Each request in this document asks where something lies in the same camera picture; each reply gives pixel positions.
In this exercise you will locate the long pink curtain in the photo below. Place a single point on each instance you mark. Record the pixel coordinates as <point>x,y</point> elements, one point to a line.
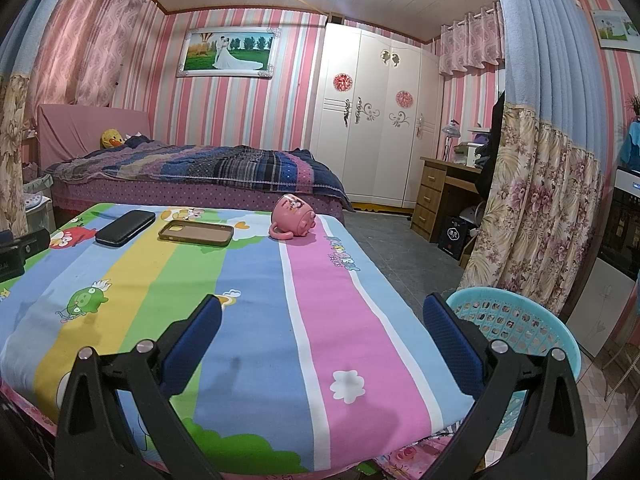
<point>90,45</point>

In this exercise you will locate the light blue plastic basket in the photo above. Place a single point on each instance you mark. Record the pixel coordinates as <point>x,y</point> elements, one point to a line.
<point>530,320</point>

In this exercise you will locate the black box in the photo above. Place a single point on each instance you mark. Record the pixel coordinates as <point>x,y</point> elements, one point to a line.
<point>455,237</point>

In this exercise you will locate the short pink curtain valance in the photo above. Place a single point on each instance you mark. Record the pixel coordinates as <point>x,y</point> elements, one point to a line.
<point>470,45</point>

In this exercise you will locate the red paper decal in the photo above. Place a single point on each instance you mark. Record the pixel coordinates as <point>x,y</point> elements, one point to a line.
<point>404,98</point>
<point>342,82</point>

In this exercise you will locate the bed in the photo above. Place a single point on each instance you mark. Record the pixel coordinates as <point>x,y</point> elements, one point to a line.
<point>200,195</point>

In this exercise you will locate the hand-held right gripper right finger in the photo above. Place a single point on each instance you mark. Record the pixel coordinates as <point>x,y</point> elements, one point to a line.
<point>452,345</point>

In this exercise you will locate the desk lamp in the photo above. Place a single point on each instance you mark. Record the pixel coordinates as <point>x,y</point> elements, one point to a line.
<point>450,132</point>

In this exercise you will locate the wooden desk with drawers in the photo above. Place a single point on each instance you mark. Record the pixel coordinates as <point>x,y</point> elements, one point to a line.
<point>432,195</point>

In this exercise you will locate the white cabinet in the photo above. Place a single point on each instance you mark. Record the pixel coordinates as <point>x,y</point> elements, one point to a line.
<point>600,310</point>

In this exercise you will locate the pink mug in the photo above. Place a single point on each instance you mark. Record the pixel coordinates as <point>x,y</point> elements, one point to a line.
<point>292,215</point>

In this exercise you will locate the white box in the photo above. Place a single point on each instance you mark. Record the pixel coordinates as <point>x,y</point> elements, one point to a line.
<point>467,155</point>

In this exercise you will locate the white wardrobe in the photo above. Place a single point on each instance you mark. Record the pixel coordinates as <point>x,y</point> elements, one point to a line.
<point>375,150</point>

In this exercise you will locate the blue floral curtain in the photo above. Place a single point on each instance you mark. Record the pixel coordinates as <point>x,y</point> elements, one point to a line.
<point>12,110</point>
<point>535,185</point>

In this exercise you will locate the white chair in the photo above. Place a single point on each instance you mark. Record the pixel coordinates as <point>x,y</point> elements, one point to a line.
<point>40,205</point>

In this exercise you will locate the tan phone case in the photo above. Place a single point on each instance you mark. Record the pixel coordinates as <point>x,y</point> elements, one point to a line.
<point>196,232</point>

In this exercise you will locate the small framed wall photo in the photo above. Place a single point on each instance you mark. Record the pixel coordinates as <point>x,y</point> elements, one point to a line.
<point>615,30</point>

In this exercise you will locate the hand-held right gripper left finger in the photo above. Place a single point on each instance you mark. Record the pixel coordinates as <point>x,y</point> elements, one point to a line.
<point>192,340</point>

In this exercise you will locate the patchwork quilt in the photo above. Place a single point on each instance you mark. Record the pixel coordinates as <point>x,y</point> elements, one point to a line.
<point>200,167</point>

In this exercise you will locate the large framed wall photo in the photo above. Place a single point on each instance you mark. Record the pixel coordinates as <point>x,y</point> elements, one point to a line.
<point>227,52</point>

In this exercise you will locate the black appliance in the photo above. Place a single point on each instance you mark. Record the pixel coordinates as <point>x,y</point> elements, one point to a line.
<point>622,225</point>

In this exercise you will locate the yellow duck plush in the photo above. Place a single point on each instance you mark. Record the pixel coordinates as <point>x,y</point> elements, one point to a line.
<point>112,139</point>

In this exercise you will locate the pink headboard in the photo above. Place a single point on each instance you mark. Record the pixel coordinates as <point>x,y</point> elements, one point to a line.
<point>80,130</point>

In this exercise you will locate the dark hanging garment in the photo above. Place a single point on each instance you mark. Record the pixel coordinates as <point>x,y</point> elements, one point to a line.
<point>492,150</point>

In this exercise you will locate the purple box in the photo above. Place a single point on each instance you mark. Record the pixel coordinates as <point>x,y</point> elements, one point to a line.
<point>480,137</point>

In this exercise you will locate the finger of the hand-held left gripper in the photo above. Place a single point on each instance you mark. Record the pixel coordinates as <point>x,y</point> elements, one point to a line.
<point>12,264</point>
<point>35,241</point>

